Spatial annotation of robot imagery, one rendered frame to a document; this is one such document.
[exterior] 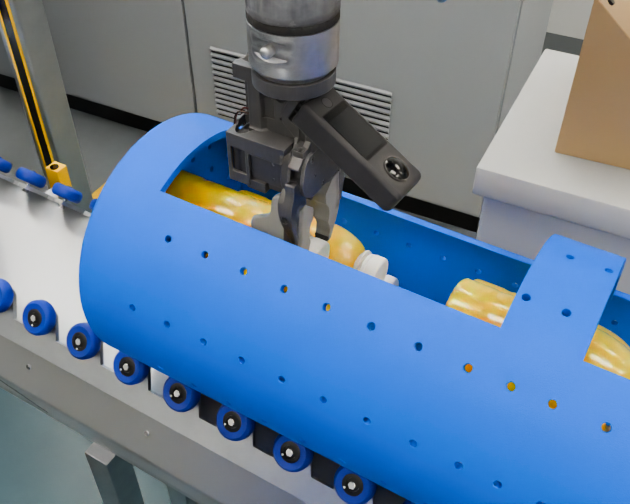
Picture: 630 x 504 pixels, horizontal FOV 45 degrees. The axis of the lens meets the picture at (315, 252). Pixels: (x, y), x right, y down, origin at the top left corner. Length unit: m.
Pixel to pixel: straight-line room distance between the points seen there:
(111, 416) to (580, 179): 0.63
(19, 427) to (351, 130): 1.64
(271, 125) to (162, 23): 2.04
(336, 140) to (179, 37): 2.07
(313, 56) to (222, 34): 1.97
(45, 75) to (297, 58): 0.93
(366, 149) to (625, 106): 0.35
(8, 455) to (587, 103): 1.66
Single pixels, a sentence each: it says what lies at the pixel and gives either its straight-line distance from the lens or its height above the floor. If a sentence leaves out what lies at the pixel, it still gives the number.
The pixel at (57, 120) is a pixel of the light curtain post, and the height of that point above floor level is 0.88.
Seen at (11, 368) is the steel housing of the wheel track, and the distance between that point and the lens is 1.10.
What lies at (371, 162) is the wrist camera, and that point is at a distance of 0.63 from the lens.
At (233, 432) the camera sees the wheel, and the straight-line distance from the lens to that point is 0.85.
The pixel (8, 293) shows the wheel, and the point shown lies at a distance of 1.04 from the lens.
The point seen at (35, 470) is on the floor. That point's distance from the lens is 2.06.
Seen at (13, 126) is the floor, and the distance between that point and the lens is 3.26.
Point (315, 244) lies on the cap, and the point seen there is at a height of 1.16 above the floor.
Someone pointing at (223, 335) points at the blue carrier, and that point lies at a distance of 0.69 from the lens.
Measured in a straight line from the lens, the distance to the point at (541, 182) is 0.88.
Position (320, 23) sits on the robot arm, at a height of 1.40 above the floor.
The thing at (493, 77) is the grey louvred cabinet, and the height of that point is 0.59.
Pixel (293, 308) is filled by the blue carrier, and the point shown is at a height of 1.19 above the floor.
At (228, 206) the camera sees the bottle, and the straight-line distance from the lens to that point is 0.77.
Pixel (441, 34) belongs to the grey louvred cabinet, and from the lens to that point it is 2.21.
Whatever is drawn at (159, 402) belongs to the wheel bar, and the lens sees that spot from 0.93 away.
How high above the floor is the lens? 1.66
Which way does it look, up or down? 43 degrees down
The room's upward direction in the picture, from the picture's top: straight up
